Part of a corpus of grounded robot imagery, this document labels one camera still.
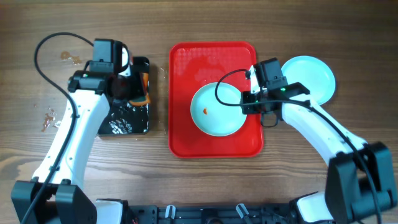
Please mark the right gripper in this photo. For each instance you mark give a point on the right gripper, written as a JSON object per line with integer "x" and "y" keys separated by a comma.
{"x": 249, "y": 109}

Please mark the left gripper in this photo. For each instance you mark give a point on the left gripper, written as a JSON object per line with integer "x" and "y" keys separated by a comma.
{"x": 138, "y": 89}

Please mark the black plastic tray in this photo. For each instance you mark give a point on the black plastic tray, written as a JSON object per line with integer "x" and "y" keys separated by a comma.
{"x": 130, "y": 116}

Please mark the light blue plate top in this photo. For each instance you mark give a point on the light blue plate top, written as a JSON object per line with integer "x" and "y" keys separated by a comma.
{"x": 213, "y": 109}

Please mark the light blue plate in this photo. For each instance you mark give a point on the light blue plate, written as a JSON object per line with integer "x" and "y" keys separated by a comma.
{"x": 213, "y": 109}
{"x": 314, "y": 74}

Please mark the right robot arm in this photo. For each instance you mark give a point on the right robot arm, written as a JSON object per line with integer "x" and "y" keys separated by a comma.
{"x": 360, "y": 180}

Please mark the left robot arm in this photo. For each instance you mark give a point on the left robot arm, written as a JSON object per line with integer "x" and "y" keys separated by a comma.
{"x": 55, "y": 194}

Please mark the red plastic tray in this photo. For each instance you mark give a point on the red plastic tray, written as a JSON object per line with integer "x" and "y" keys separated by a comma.
{"x": 193, "y": 65}

